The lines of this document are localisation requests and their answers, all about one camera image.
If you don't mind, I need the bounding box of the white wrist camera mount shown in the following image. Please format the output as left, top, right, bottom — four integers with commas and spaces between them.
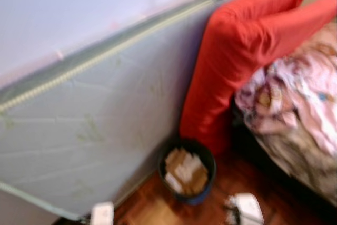
90, 202, 115, 225
232, 193, 265, 225

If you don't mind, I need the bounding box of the pink cartoon print blanket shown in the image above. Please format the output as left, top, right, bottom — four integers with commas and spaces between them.
234, 22, 337, 157

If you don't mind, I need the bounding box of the cardboard and paper rubbish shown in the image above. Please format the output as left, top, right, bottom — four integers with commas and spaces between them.
164, 148, 210, 195

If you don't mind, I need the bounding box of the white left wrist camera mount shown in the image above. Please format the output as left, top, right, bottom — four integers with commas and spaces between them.
90, 202, 115, 225

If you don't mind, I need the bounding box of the bed with white floral sheet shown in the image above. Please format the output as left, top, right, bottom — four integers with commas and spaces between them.
232, 22, 337, 207

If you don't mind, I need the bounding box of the dark round waste bin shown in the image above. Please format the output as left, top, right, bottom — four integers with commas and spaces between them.
158, 138, 216, 206

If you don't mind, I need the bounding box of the red folded mattress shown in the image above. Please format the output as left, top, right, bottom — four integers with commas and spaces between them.
179, 0, 337, 157

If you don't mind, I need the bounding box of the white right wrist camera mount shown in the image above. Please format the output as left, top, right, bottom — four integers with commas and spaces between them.
232, 193, 265, 225

